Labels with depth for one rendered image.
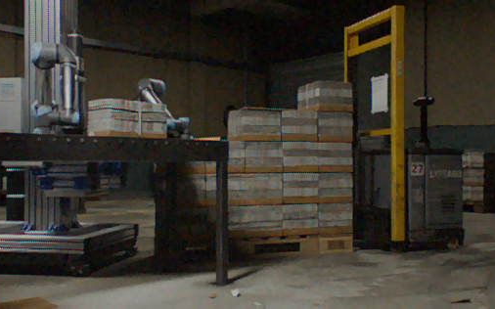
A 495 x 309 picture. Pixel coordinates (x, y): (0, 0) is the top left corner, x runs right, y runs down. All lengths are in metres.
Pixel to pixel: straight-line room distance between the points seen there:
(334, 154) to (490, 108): 6.16
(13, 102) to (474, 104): 7.96
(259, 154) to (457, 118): 6.77
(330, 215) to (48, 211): 2.00
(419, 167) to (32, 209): 2.80
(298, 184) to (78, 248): 1.63
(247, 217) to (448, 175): 1.65
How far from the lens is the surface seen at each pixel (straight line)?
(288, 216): 4.14
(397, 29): 4.47
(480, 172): 8.28
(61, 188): 3.71
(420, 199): 4.53
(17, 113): 3.99
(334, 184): 4.29
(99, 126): 3.38
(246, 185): 4.00
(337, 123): 4.31
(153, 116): 3.40
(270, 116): 4.08
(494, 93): 10.21
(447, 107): 10.56
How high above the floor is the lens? 0.67
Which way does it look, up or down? level
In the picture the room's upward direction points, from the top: straight up
